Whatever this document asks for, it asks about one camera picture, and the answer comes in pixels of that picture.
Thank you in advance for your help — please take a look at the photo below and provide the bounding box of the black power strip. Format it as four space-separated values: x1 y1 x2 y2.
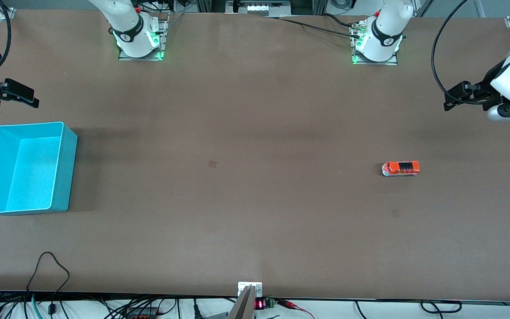
124 307 160 319

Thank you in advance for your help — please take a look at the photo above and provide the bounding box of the thick black table cable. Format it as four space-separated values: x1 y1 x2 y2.
324 13 358 28

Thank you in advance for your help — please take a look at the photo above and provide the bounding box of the black looped cable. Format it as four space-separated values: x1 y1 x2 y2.
26 252 70 319

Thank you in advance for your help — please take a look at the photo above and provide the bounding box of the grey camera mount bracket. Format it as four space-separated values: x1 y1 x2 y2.
228 282 263 319

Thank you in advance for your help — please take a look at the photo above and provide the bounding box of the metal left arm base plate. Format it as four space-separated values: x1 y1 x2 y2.
350 22 398 66

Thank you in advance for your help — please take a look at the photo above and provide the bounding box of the blue plastic box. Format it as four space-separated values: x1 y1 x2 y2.
0 121 78 216

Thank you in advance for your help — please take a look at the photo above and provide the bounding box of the orange toy bus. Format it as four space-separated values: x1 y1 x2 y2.
382 160 420 177

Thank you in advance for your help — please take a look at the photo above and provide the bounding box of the red clip test lead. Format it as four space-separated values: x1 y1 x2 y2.
277 300 315 319

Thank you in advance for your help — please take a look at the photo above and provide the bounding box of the white lit device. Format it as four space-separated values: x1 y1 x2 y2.
226 0 291 14

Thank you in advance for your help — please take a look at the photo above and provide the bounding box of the thin black table cable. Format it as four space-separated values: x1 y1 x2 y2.
264 17 362 38

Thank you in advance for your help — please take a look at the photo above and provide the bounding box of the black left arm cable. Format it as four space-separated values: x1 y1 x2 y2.
431 0 503 106

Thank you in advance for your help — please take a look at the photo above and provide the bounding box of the black coiled cable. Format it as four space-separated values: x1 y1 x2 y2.
420 300 462 314

